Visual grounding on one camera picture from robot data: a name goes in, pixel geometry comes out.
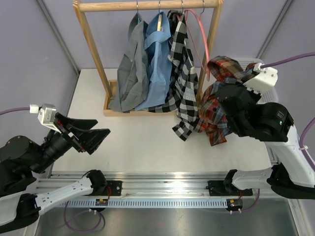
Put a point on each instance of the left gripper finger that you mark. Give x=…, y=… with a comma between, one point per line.
x=89, y=140
x=67, y=125

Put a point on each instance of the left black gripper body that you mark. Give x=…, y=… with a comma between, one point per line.
x=70, y=140

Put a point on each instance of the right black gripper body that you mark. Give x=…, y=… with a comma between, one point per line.
x=254, y=95

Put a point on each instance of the red plaid shirt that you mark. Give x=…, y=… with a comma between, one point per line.
x=211, y=118

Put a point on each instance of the pink hanger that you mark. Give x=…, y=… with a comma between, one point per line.
x=204, y=39

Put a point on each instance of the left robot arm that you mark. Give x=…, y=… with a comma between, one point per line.
x=20, y=158

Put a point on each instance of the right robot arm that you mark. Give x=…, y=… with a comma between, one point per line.
x=271, y=123

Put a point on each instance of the black white checked shirt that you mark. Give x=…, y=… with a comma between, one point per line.
x=183, y=80

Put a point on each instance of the grey shirt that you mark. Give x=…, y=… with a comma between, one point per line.
x=132, y=79

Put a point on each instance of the light blue shirt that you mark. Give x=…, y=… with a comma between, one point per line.
x=160, y=67

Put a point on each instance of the wooden hanger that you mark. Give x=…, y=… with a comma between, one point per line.
x=160, y=17

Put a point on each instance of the white plastic basket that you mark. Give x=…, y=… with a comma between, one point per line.
x=269, y=96

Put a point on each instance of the wooden clothes rack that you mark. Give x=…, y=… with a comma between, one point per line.
x=110, y=85

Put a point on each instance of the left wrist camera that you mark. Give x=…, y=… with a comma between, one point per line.
x=46, y=116

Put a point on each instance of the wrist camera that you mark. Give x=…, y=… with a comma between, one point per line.
x=264, y=79
x=46, y=116

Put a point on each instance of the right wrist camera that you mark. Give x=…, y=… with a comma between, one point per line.
x=264, y=79

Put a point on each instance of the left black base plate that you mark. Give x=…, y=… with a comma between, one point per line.
x=115, y=188

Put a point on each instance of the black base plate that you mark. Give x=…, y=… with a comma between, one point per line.
x=217, y=188
x=115, y=188

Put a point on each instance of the aluminium rail frame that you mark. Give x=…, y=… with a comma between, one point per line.
x=160, y=173

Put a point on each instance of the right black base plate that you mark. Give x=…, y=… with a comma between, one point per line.
x=217, y=188

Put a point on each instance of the white slotted cable duct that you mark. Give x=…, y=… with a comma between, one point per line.
x=147, y=203

